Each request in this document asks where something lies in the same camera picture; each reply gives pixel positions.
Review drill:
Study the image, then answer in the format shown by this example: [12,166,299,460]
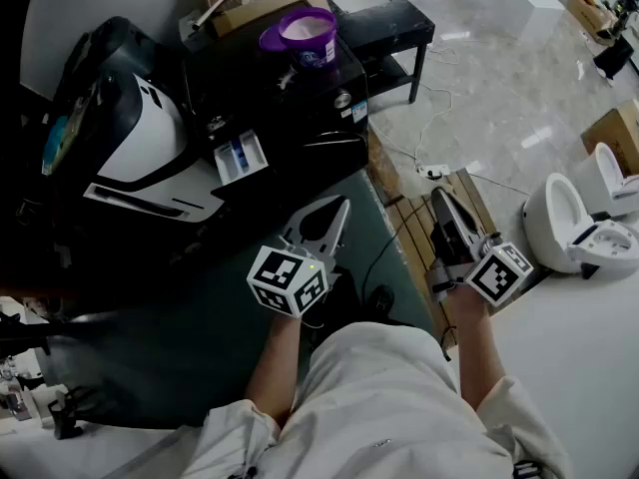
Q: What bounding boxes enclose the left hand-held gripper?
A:
[247,196,351,318]

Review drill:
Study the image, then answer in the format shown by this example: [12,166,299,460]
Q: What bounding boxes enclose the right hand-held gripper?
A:
[424,188,534,308]

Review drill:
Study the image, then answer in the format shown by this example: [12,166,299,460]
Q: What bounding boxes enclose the white detergent drawer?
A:
[213,130,271,187]

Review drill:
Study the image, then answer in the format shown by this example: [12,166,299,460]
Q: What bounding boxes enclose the purple plastic tub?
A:
[277,6,338,73]

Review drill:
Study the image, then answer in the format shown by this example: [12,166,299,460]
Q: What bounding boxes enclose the person's right forearm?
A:
[445,284,505,413]

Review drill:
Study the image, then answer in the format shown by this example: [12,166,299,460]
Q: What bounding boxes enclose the person's left forearm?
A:
[244,311,307,431]

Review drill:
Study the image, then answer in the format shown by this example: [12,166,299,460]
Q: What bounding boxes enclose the wooden slat platform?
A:
[383,167,505,348]

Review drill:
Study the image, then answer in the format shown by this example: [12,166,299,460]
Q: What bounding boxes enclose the white power strip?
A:
[416,164,453,182]

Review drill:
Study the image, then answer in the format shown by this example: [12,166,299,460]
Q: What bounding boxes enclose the dark green floor mat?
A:
[44,167,435,428]

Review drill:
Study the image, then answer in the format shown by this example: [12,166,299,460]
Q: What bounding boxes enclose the black washing machine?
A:
[180,20,371,204]

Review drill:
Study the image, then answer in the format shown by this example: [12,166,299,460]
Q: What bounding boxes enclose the white and black rounded appliance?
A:
[39,15,226,224]

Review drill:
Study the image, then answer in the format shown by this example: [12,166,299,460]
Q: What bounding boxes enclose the person in grey shirt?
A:
[182,320,575,479]

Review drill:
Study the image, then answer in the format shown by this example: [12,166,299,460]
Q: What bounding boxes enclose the purple round lid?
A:
[258,23,291,53]

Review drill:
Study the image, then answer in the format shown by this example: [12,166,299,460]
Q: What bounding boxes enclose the black table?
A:
[319,0,436,104]

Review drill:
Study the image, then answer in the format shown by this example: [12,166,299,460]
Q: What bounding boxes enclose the open cardboard box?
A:
[199,0,333,37]

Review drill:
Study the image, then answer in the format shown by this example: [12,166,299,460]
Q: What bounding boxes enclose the white cabinet block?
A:
[468,0,565,44]

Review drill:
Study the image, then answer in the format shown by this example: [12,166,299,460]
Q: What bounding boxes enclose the metal rod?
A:
[192,0,251,32]

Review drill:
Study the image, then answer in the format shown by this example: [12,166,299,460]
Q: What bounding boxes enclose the teal flat packet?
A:
[42,115,84,177]

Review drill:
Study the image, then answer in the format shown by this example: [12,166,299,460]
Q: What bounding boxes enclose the white board panel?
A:
[0,419,196,479]

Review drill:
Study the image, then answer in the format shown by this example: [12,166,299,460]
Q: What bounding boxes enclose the white power cable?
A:
[368,37,460,169]

